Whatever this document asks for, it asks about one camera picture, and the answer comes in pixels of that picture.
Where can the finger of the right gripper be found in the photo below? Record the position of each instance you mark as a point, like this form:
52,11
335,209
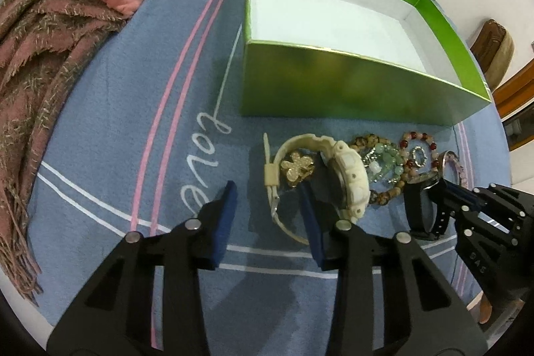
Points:
454,191

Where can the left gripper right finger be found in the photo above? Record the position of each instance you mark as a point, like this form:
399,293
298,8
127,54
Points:
391,299

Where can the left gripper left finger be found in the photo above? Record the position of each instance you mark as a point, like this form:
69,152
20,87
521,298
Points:
144,298

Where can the black wristwatch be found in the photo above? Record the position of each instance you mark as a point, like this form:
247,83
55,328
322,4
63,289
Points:
424,220

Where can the white chunky wristwatch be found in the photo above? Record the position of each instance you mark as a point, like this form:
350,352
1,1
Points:
345,162

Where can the brown wooden chair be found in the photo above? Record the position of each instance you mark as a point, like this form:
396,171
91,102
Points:
493,49

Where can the gold bear charm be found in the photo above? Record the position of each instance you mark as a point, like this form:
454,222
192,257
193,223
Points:
297,167

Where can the blue striped bedsheet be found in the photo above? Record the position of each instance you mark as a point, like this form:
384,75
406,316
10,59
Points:
154,129

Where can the green cardboard box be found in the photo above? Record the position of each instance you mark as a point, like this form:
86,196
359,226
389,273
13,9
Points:
392,60

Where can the brown fringed scarf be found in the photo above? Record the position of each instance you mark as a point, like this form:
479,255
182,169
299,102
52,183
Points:
45,46

